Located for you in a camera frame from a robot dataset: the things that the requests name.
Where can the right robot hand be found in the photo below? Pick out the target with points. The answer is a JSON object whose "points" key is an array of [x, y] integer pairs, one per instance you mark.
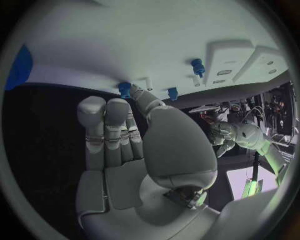
{"points": [[122, 187]]}

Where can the blue gear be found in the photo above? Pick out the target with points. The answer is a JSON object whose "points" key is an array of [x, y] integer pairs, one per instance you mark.
{"points": [[20, 67]]}

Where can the glowing light bar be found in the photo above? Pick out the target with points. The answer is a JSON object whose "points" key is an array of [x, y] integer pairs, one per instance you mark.
{"points": [[252, 187]]}

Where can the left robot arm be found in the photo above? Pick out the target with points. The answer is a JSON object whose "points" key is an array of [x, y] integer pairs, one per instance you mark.
{"points": [[253, 135]]}

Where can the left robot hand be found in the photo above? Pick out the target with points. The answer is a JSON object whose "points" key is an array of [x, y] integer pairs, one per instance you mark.
{"points": [[222, 135]]}

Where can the white task board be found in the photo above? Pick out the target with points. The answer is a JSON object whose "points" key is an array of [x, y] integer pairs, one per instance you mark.
{"points": [[140, 37]]}

